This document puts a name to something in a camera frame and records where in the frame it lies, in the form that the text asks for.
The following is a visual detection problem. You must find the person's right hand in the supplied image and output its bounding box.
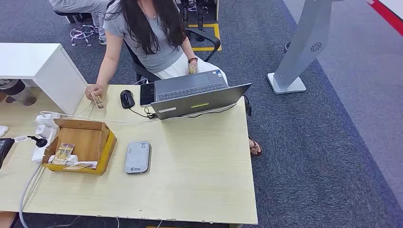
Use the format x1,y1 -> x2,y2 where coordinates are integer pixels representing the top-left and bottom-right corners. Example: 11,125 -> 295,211
85,83 -> 106,101

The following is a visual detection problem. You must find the patterned ID card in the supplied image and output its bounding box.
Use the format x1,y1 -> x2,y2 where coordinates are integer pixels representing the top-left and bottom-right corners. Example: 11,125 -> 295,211
90,91 -> 105,110

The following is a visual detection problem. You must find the person in background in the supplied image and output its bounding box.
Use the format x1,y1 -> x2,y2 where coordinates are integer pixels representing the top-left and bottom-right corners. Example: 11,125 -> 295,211
48,0 -> 111,46

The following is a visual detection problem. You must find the person's foot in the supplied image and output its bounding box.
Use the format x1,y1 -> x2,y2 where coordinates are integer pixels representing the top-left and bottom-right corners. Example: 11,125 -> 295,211
248,136 -> 263,157

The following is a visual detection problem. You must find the black office chair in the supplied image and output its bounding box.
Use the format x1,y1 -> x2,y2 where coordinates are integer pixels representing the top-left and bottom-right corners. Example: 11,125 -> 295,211
123,28 -> 221,84

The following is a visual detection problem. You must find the black computer mouse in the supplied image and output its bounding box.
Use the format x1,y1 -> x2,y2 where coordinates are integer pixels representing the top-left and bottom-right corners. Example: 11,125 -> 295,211
120,89 -> 135,110

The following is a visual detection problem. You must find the grey laptop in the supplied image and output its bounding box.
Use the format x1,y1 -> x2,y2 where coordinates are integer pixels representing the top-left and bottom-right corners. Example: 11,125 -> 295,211
150,69 -> 252,121

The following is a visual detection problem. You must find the black equipment stand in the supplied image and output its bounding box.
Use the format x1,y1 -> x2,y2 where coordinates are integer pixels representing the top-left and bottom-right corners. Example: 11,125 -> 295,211
181,0 -> 220,42

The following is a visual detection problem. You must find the black smartphone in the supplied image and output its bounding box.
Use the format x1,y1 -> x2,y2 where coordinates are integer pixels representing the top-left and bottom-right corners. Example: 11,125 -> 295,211
140,83 -> 155,107

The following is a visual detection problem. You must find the brown cardboard box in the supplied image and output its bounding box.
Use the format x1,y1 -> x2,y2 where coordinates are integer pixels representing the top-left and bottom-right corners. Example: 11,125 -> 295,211
41,118 -> 117,176

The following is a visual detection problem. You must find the chrome stool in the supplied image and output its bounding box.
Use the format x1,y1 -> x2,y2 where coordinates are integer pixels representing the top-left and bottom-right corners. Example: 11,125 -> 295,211
53,9 -> 96,47

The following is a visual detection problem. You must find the white power adapter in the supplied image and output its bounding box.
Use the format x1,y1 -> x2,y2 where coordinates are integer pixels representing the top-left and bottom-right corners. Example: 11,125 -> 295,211
35,124 -> 53,139

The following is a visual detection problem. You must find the white cabinet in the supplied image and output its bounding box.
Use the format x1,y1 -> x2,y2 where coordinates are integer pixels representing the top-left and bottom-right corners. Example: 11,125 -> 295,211
0,42 -> 88,115

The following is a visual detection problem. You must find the black plug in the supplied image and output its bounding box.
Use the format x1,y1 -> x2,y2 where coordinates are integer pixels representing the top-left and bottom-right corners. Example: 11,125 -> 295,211
28,135 -> 48,149

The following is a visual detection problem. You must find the white power strip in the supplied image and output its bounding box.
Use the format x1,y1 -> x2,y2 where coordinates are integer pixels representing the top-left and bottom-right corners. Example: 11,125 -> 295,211
31,113 -> 60,164

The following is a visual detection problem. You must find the black desk telephone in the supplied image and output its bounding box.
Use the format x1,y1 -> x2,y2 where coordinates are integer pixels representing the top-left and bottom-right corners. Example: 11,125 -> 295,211
0,138 -> 15,171

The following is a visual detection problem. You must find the grey kiosk stand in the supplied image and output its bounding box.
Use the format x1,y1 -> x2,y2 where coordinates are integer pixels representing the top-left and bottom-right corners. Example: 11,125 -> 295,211
267,0 -> 335,95

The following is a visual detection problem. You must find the thin white cable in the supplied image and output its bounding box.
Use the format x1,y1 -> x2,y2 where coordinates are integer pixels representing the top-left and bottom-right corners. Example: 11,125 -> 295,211
39,103 -> 237,124

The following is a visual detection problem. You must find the black mouse cable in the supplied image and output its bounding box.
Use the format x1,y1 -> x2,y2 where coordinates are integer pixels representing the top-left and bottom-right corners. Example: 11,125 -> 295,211
129,106 -> 159,120

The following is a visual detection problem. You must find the thick grey power cable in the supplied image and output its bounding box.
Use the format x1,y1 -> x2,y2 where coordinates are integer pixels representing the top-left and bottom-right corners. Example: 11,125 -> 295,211
18,163 -> 45,228

